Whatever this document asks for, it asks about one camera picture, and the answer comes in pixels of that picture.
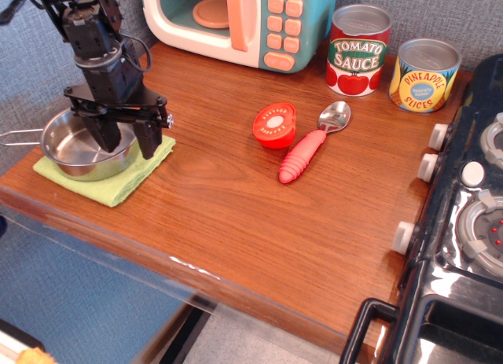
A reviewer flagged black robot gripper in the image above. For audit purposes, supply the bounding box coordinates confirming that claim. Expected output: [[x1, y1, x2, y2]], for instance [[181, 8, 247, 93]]
[[64, 49, 174, 160]]

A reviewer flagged small stainless steel pot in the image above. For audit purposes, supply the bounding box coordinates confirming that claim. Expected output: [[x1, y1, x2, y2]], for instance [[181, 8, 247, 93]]
[[1, 108, 140, 182]]

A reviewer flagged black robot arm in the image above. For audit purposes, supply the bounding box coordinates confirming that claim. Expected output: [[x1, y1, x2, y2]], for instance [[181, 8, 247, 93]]
[[1, 0, 173, 160]]

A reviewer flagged teal toy microwave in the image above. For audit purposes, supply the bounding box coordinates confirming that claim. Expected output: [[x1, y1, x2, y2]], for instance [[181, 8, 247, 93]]
[[142, 0, 336, 73]]

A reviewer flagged green folded cloth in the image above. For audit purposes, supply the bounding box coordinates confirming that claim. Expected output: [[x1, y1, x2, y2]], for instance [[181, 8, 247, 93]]
[[32, 135, 176, 208]]

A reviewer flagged red toy tomato half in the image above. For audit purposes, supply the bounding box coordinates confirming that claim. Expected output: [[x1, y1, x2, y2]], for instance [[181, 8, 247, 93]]
[[252, 102, 296, 149]]

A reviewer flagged tomato sauce can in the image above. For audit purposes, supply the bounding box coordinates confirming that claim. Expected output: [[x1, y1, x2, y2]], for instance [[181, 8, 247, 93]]
[[325, 4, 392, 97]]

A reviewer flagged white stove knob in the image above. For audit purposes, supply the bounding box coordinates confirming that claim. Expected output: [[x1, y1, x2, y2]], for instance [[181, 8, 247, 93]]
[[391, 221, 415, 255], [428, 123, 449, 152], [417, 153, 439, 182]]

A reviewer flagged pineapple slices can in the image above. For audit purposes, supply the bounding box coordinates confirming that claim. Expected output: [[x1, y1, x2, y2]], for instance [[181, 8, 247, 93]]
[[388, 38, 462, 113]]

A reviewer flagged white round stove button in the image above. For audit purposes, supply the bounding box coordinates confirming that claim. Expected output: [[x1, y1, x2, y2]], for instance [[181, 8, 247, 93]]
[[461, 161, 485, 187]]

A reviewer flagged grey stove burner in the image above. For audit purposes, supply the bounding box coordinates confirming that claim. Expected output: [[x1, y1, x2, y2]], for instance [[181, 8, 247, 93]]
[[479, 112, 503, 170], [456, 189, 502, 278]]

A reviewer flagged black toy stove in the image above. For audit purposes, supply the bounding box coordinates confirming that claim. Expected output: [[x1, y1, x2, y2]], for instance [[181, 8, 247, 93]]
[[339, 53, 503, 364]]

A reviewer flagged spoon with pink handle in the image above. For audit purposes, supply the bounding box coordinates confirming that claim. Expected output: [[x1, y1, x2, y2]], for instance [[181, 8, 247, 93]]
[[278, 101, 351, 184]]

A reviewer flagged black oven door handle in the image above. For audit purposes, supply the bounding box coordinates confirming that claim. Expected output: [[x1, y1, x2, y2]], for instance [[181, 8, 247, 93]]
[[340, 298, 399, 364]]

